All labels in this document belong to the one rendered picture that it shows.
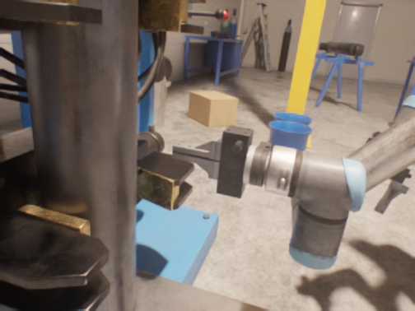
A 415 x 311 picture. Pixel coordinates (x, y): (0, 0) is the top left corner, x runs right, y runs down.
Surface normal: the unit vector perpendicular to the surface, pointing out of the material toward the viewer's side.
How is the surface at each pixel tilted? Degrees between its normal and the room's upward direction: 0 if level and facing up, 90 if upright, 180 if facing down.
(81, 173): 90
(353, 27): 90
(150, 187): 90
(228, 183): 90
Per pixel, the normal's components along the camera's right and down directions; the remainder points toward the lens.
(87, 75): 0.37, 0.37
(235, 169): -0.30, 0.32
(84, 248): 0.09, -0.93
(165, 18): -0.54, 0.25
